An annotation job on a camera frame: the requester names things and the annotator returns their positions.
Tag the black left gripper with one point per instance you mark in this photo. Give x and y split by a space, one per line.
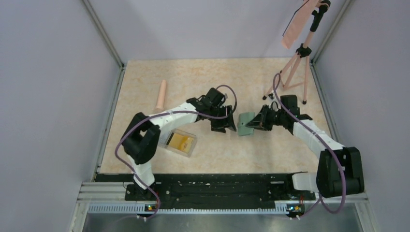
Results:
219 126

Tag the gold VIP credit card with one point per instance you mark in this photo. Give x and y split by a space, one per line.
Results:
181 142

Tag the pink cylindrical handle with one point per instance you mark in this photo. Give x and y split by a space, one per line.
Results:
161 97

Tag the grey slotted cable duct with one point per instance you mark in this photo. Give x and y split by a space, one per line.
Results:
123 208

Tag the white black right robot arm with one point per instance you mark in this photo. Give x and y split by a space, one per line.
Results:
339 169

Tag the clear plastic card box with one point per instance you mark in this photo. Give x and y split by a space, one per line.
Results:
163 141

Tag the pink tripod stand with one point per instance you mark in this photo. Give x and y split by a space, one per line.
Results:
304 51

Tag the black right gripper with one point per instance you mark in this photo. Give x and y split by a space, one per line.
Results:
260 122

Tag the pink flat panel on tripod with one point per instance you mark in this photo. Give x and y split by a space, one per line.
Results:
297 22

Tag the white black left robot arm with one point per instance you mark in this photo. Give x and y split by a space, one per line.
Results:
141 138

